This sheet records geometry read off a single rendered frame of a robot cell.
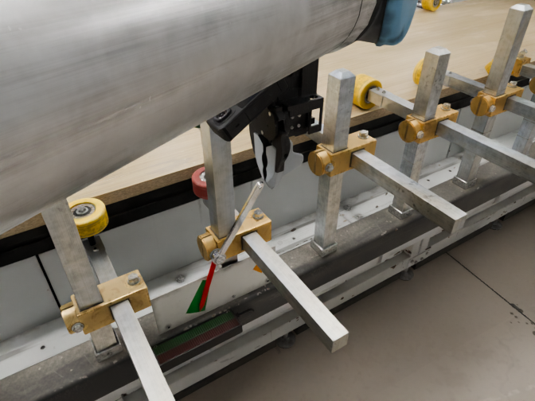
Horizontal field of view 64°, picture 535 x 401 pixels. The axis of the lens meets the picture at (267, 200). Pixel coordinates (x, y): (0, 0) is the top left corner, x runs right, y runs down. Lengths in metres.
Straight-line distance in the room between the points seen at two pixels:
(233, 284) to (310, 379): 0.81
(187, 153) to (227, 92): 0.78
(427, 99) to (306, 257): 0.43
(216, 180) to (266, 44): 0.51
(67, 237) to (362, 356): 1.25
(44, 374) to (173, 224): 0.38
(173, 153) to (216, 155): 0.31
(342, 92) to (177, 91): 0.63
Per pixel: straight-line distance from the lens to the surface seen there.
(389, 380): 1.66
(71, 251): 0.68
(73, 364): 0.88
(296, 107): 0.59
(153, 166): 0.94
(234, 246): 0.80
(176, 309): 0.84
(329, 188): 0.88
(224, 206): 0.74
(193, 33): 0.17
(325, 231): 0.95
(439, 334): 1.83
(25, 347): 1.05
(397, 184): 0.79
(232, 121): 0.55
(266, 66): 0.22
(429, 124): 1.00
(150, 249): 1.02
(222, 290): 0.86
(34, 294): 1.02
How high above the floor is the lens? 1.39
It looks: 37 degrees down
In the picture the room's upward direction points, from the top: straight up
